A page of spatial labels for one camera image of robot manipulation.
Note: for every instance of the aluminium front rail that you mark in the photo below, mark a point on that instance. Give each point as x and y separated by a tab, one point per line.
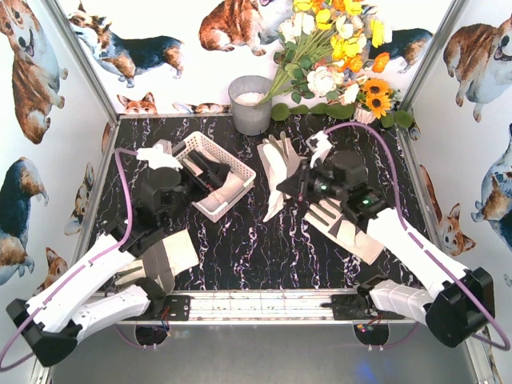
298	305

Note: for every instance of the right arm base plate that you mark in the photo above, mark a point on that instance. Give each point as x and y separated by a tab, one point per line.
353	307

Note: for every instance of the sunflower pot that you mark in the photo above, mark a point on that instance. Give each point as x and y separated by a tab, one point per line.
376	100

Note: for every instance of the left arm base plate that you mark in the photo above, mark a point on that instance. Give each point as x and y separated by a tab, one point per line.
174	307

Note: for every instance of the white perforated storage basket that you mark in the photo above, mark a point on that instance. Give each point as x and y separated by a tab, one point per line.
213	151

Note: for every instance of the white glove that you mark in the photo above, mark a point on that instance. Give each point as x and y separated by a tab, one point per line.
280	161
180	252

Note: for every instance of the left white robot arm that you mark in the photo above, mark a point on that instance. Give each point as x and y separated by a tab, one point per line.
56	320

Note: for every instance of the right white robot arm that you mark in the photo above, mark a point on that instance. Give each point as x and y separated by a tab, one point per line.
454	301

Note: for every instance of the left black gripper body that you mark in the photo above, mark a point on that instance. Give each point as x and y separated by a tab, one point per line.
191	176

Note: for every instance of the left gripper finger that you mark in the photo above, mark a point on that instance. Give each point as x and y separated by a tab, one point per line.
192	169
214	173

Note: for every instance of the grey metal bucket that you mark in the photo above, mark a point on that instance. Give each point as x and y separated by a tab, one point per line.
250	107

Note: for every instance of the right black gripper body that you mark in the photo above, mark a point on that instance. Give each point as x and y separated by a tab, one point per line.
302	181

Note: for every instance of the artificial flower bouquet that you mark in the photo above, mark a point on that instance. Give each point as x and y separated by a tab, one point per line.
325	50

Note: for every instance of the grey-palm glove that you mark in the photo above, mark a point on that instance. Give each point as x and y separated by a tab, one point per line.
223	194
327	217
153	264

